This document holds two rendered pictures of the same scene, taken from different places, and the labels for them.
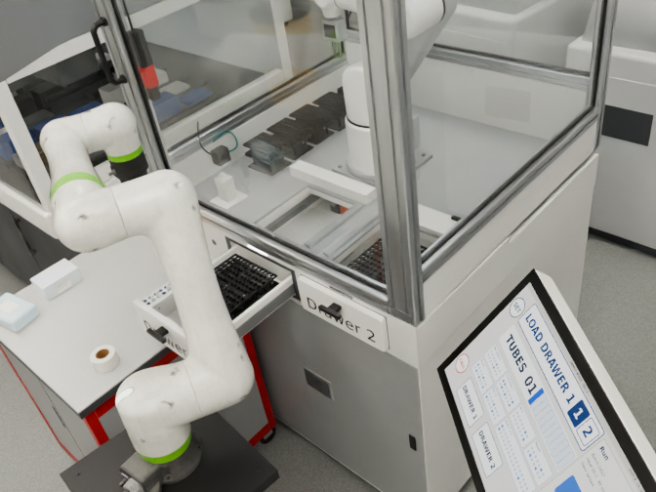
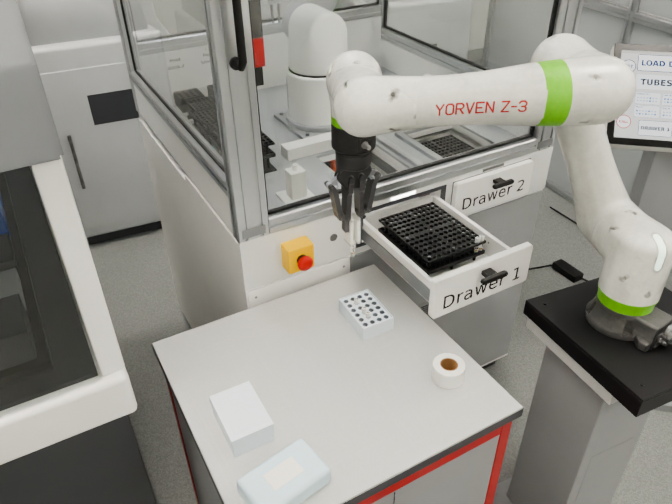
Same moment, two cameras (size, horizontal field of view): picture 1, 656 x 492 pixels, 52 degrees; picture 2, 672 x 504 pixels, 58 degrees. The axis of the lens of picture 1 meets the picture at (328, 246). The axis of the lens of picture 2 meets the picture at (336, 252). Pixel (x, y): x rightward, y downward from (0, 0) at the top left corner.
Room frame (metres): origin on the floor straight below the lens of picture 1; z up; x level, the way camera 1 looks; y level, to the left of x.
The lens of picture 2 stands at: (1.38, 1.61, 1.76)
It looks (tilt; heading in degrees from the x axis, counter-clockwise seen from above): 35 degrees down; 283
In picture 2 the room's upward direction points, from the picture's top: 1 degrees counter-clockwise
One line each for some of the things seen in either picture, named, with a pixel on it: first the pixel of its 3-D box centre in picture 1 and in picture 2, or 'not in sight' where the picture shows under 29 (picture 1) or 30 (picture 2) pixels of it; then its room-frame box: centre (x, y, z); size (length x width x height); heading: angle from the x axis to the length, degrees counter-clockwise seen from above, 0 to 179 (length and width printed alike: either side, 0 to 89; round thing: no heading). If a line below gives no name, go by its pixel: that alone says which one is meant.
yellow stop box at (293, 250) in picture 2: not in sight; (298, 255); (1.75, 0.44, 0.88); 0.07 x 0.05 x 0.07; 42
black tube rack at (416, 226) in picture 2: (228, 294); (430, 239); (1.44, 0.29, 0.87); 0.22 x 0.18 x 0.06; 132
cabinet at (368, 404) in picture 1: (389, 301); (334, 261); (1.80, -0.19, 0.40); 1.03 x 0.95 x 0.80; 42
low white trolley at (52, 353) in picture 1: (143, 384); (329, 475); (1.62, 0.70, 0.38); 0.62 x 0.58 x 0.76; 42
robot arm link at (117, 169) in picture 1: (127, 163); (354, 136); (1.60, 0.49, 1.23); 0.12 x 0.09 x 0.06; 131
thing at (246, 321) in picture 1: (231, 293); (427, 239); (1.44, 0.29, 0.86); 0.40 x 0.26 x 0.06; 132
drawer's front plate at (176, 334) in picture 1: (171, 335); (481, 279); (1.30, 0.44, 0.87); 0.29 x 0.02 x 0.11; 42
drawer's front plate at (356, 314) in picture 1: (341, 312); (492, 188); (1.28, -0.01, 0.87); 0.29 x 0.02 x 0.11; 42
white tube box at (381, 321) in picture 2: (164, 300); (365, 313); (1.57, 0.51, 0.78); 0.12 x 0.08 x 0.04; 130
